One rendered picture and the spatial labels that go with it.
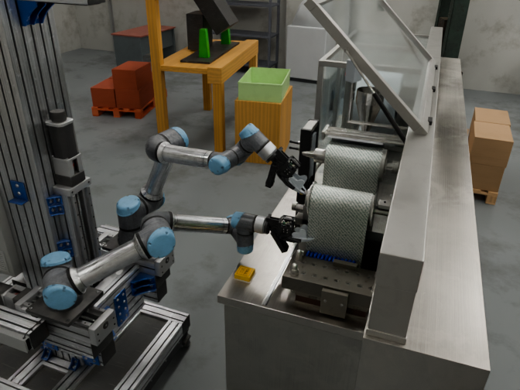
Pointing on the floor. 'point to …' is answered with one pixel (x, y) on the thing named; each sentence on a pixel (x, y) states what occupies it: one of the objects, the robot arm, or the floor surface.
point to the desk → (141, 43)
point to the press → (452, 25)
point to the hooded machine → (306, 46)
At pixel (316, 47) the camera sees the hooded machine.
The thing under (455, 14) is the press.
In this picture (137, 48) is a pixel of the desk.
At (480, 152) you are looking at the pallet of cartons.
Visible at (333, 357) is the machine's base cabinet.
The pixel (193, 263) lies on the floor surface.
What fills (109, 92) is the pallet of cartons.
